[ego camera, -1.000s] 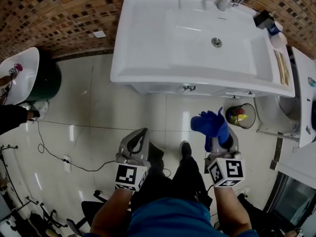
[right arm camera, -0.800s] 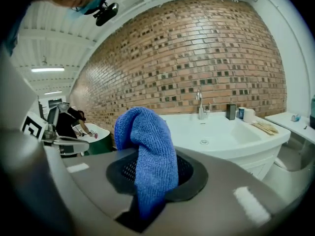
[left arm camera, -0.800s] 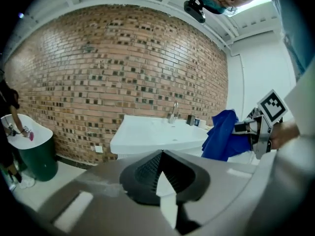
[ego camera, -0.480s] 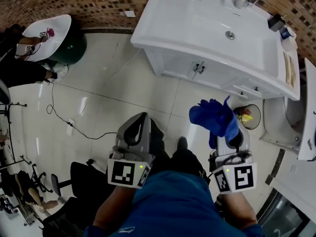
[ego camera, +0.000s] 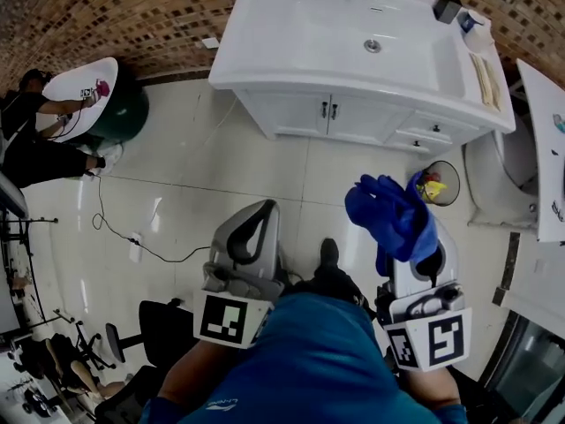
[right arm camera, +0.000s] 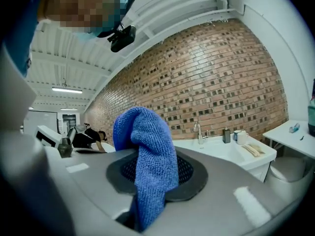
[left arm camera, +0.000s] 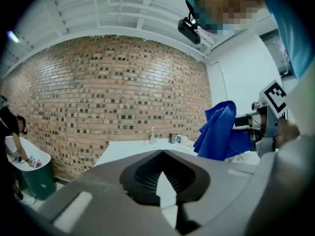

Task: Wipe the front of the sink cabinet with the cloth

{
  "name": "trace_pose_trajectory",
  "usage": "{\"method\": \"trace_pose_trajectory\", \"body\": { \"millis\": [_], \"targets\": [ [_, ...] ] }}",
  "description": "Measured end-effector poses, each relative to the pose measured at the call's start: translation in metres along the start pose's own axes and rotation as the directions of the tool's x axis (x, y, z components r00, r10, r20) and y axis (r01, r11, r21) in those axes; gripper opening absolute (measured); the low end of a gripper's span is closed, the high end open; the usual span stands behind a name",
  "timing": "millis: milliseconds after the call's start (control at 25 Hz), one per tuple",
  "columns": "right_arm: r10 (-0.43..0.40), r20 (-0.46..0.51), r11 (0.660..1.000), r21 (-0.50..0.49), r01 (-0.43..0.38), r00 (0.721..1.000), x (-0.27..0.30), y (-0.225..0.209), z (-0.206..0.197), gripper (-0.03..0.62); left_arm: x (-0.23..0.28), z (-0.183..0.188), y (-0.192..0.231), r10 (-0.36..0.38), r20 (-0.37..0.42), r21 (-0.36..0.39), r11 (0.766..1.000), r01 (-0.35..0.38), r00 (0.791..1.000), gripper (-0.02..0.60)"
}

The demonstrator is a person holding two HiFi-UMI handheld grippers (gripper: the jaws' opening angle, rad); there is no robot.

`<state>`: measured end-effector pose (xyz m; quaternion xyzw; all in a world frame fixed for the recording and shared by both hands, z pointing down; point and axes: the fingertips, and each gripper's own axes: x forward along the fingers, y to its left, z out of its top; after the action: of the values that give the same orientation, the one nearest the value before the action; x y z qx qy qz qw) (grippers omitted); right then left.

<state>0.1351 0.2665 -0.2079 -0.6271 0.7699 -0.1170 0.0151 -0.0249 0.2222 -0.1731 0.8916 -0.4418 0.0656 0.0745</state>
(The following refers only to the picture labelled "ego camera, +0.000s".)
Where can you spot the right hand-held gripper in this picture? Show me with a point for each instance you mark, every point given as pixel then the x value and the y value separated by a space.
pixel 443 338

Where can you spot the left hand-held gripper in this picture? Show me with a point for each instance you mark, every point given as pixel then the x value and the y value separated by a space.
pixel 245 281

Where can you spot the blue cloth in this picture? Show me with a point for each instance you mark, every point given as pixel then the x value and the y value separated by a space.
pixel 393 219

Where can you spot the white sink cabinet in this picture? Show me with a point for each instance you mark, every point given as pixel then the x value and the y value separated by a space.
pixel 291 113

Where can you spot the person's right forearm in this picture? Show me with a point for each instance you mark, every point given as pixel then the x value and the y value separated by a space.
pixel 430 389

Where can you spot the person's left forearm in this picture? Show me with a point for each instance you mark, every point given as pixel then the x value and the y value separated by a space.
pixel 194 373

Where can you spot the chrome sink drain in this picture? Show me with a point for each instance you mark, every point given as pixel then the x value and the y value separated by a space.
pixel 372 45

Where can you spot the white ceramic sink basin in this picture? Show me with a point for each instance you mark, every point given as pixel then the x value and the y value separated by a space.
pixel 326 24

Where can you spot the person's black trouser leg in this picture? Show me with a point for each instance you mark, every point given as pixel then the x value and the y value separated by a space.
pixel 329 278

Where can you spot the person's black shoe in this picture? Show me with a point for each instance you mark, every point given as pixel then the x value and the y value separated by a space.
pixel 329 251

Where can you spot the dark framed glass door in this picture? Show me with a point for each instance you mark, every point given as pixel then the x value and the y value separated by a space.
pixel 529 369

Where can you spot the black office chair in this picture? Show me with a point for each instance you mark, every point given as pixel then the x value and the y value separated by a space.
pixel 159 325

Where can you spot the person's blue shirt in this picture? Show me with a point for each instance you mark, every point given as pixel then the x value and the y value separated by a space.
pixel 309 369

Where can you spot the white power strip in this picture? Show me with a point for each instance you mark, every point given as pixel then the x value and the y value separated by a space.
pixel 135 246

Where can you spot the yellow trash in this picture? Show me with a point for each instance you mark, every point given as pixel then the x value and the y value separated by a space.
pixel 434 189

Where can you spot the black mesh waste bin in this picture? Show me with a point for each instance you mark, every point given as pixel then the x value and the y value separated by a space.
pixel 450 179

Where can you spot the white toilet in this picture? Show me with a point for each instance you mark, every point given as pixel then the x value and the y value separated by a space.
pixel 494 179

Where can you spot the white panel with stickers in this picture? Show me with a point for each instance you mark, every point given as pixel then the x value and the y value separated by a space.
pixel 547 170

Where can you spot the white and green bathtub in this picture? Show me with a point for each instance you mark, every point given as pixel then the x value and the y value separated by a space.
pixel 128 113

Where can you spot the beige towel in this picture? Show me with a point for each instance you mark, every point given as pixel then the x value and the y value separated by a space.
pixel 485 80

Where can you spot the white and blue cup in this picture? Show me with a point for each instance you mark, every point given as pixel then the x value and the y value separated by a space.
pixel 470 19

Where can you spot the black soap dispenser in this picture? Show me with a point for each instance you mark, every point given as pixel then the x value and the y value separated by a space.
pixel 446 8

